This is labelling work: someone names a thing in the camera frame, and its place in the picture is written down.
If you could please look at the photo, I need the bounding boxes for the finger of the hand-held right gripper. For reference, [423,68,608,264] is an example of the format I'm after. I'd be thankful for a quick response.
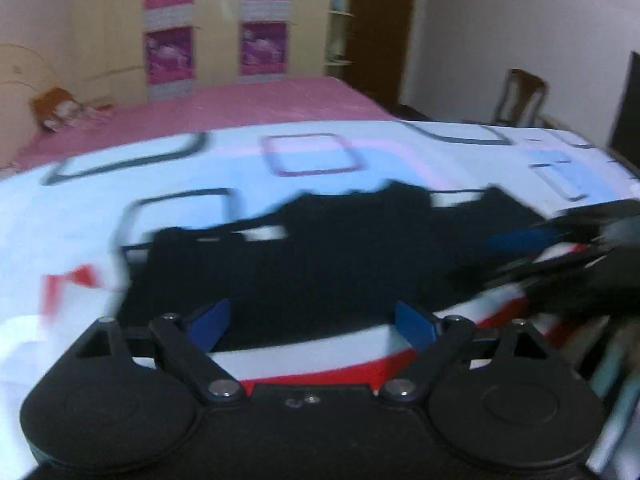
[487,219,602,254]
[449,249,602,288]

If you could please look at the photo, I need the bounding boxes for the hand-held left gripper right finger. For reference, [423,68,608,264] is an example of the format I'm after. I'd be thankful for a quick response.
[379,300,553,405]

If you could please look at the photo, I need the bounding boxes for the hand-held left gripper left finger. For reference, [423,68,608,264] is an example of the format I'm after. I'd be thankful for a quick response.
[72,297,247,406]

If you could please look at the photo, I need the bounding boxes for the black garment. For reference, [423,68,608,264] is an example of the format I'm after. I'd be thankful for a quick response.
[40,180,596,396]

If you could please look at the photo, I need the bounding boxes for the patterned bed sheet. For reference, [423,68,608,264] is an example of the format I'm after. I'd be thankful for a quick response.
[0,119,640,480]

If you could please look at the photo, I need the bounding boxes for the wooden chair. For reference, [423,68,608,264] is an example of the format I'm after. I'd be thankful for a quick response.
[490,67,548,128]

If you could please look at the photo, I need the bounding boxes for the dark panel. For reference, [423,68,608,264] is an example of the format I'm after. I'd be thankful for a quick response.
[610,50,640,161]

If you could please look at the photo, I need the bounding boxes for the pink bed sheet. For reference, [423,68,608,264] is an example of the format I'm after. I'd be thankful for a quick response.
[0,77,401,168]

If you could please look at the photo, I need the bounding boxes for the brown wooden door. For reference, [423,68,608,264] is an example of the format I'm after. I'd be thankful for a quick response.
[350,0,418,111]

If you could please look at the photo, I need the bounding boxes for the orange plush pillow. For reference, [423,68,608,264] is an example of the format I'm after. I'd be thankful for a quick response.
[30,87,113,133]

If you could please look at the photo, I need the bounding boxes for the cream corner shelf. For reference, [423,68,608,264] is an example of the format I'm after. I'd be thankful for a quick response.
[325,0,358,81]

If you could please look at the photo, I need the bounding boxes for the cream wardrobe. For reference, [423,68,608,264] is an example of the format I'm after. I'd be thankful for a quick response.
[70,0,361,106]

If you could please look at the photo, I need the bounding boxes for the cream rounded headboard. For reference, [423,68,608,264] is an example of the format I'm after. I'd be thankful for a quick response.
[0,42,66,158]

